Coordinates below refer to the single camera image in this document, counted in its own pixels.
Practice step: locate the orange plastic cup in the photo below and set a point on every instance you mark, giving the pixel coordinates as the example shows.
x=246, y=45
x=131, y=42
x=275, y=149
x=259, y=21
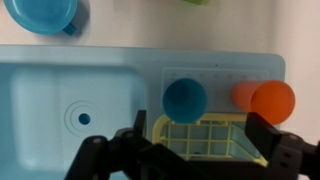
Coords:
x=271, y=101

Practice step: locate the green toy cube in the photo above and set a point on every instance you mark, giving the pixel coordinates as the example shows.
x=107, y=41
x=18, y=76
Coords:
x=195, y=1

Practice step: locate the light blue toy sink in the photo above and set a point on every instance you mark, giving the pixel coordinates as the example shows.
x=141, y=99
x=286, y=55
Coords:
x=110, y=66

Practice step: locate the yellow-green dish rack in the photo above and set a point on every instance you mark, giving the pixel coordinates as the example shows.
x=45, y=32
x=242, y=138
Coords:
x=200, y=140

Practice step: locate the blue plastic plate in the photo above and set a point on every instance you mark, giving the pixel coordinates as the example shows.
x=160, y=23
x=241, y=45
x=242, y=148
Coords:
x=40, y=13

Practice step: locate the blue plastic cup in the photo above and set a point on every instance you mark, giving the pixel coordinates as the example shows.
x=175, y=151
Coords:
x=185, y=100

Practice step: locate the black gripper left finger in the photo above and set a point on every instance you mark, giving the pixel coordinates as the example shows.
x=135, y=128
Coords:
x=133, y=160

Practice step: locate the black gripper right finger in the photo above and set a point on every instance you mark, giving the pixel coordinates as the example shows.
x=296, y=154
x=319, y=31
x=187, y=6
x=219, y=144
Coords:
x=286, y=153

